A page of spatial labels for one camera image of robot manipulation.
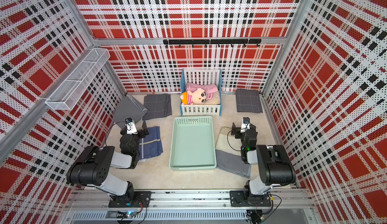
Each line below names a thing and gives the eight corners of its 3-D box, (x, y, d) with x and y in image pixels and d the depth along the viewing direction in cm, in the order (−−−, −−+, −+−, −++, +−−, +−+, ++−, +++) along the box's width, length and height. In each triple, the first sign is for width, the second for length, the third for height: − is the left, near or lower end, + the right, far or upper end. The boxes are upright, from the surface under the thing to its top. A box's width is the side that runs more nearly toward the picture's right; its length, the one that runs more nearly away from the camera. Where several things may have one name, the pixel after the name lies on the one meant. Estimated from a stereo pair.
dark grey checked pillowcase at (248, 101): (237, 113, 111) (238, 111, 109) (233, 90, 126) (233, 88, 125) (263, 113, 111) (264, 111, 109) (256, 90, 126) (257, 88, 125)
